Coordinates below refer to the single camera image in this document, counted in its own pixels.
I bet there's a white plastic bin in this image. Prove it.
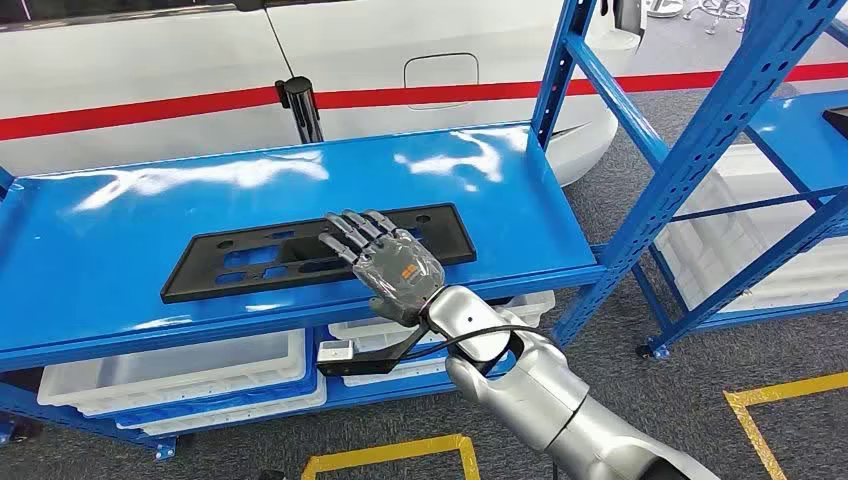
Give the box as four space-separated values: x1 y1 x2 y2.
139 377 329 437
36 329 309 419
341 356 453 389
327 290 556 352

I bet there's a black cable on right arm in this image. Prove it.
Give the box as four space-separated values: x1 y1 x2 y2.
397 323 552 363

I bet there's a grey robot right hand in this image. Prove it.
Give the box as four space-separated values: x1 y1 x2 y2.
317 209 446 328

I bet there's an office chair base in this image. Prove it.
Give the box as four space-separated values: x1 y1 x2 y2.
682 0 750 36

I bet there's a long black plastic part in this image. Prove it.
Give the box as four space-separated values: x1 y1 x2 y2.
160 203 478 305

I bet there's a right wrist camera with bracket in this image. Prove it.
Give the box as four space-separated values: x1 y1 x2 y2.
316 323 432 379

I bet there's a white car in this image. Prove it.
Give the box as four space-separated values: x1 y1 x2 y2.
0 0 647 187

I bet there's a blue metal shelf rack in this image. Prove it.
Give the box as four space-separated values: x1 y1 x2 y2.
0 0 848 462
629 19 848 362

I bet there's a red barrier belt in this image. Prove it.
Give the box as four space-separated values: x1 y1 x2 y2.
0 62 848 144

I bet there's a black stanchion post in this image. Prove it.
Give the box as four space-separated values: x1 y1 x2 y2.
274 76 326 145

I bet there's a large white plastic crate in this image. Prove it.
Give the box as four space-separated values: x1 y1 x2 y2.
654 221 848 293
662 264 848 313
665 142 848 266

